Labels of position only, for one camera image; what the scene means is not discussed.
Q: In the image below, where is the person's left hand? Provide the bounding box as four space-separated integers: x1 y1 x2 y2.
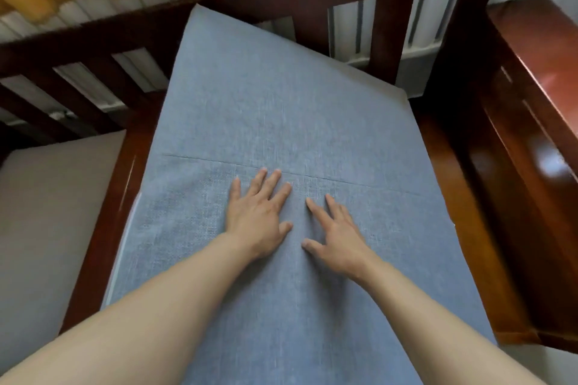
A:
224 167 294 262

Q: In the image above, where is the person's right hand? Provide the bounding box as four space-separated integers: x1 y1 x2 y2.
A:
301 194 378 286

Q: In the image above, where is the grey seat cushion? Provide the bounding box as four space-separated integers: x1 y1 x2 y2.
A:
101 3 497 385
0 129 127 372

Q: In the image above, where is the dark wooden sofa with console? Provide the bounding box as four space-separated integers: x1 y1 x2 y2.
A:
0 0 578 354

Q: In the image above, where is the person's left forearm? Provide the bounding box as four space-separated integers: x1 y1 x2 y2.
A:
0 233 263 385

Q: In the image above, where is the person's right forearm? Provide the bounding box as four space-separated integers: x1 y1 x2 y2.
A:
356 260 542 385

